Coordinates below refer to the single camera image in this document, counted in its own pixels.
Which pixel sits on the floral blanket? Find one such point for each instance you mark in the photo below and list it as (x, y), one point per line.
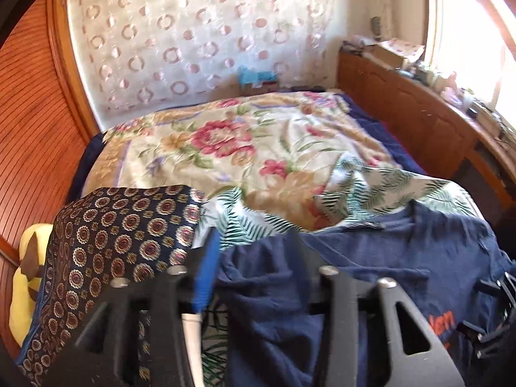
(225, 141)

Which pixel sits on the palm leaf print sheet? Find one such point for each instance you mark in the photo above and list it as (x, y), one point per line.
(363, 185)

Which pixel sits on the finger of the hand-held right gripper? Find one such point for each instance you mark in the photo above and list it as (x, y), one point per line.
(498, 288)
(483, 338)

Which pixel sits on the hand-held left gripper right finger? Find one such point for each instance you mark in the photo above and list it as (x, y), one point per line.
(332, 292)

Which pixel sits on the grey wall switch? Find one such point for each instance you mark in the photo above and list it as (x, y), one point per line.
(375, 25)

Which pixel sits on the cardboard box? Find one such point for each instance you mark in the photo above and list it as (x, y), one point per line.
(395, 54)

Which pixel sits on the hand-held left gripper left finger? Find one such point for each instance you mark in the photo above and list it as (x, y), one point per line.
(206, 278)

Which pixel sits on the white circle pattern curtain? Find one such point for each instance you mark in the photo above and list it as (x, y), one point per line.
(181, 28)

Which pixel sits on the navy blue t-shirt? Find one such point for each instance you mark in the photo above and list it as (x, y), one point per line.
(363, 250)

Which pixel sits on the window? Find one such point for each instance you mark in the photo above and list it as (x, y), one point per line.
(467, 40)

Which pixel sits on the wooden cabinet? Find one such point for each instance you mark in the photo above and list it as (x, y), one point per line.
(423, 113)

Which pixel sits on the small blue object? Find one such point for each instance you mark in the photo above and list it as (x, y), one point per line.
(256, 76)

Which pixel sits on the navy medallion print cloth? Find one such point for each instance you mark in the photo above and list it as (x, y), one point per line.
(121, 225)

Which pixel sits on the wooden louvred wardrobe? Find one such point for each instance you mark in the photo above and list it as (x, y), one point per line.
(36, 129)

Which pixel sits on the yellow plush toy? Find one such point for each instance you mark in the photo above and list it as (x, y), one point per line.
(24, 298)

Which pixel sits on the clutter of small desk items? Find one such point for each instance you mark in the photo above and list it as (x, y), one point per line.
(463, 96)

